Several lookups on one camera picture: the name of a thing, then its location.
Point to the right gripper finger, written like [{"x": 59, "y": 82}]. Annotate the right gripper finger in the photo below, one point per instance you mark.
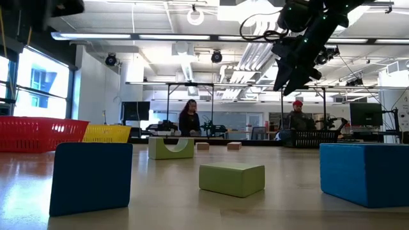
[
  {"x": 298, "y": 80},
  {"x": 281, "y": 76}
]

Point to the small pale wooden block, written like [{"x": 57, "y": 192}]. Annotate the small pale wooden block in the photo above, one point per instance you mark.
[{"x": 234, "y": 146}]

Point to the long pale wooden block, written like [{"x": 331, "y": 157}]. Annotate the long pale wooden block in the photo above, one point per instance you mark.
[{"x": 202, "y": 146}]

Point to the green rectangular block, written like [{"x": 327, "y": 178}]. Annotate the green rectangular block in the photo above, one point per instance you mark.
[{"x": 231, "y": 180}]

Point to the blue oblong block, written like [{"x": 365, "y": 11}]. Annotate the blue oblong block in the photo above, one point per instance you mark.
[{"x": 367, "y": 172}]

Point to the green arch block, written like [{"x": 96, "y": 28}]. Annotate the green arch block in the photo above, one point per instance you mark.
[{"x": 156, "y": 151}]

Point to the blue cube block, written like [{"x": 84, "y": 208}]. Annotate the blue cube block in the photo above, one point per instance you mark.
[{"x": 91, "y": 179}]

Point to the background black robot arm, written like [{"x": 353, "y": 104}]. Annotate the background black robot arm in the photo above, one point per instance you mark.
[
  {"x": 334, "y": 123},
  {"x": 214, "y": 129}
]

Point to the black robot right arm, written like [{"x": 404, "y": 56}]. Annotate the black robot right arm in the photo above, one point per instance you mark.
[{"x": 332, "y": 16}]

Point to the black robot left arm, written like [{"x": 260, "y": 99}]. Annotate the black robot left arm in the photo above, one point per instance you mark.
[{"x": 68, "y": 6}]

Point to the person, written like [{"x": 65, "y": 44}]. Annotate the person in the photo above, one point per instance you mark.
[
  {"x": 189, "y": 121},
  {"x": 297, "y": 119}
]

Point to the black mesh basket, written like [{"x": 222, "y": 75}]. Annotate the black mesh basket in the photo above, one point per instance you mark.
[{"x": 310, "y": 139}]

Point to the grey office chair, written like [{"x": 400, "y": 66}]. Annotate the grey office chair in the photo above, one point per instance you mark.
[{"x": 259, "y": 133}]

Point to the black round ceiling lamp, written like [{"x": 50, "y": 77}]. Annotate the black round ceiling lamp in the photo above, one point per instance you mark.
[
  {"x": 216, "y": 56},
  {"x": 111, "y": 59}
]

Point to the black computer monitor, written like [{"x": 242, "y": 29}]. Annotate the black computer monitor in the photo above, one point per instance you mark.
[
  {"x": 135, "y": 111},
  {"x": 365, "y": 114}
]

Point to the long ceiling light strip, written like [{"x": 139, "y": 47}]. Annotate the long ceiling light strip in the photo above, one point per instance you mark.
[{"x": 172, "y": 37}]

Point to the yellow mesh basket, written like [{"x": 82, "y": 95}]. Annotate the yellow mesh basket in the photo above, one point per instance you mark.
[{"x": 107, "y": 134}]

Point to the large bright window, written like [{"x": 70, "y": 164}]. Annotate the large bright window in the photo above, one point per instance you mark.
[{"x": 41, "y": 83}]

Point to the red mesh basket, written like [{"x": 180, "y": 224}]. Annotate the red mesh basket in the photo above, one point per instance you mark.
[{"x": 38, "y": 134}]

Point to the black metal station frame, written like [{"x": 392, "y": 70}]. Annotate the black metal station frame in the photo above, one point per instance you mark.
[
  {"x": 324, "y": 105},
  {"x": 168, "y": 105}
]

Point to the black aluminium table frame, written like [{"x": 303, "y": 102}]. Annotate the black aluminium table frame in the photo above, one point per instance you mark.
[{"x": 262, "y": 142}]

